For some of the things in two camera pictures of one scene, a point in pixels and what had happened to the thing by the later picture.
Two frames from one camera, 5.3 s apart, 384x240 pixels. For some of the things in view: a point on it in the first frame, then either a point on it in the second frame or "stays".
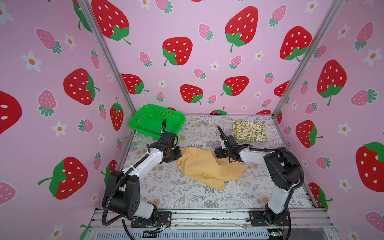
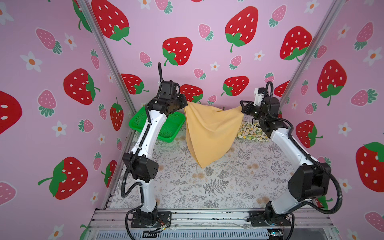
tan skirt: x=210 y=170 → x=211 y=132
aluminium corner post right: x=320 y=32 stays
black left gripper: x=178 y=154 → x=182 y=104
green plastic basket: x=148 y=120 stays
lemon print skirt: x=250 y=131 stays
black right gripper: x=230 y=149 → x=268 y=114
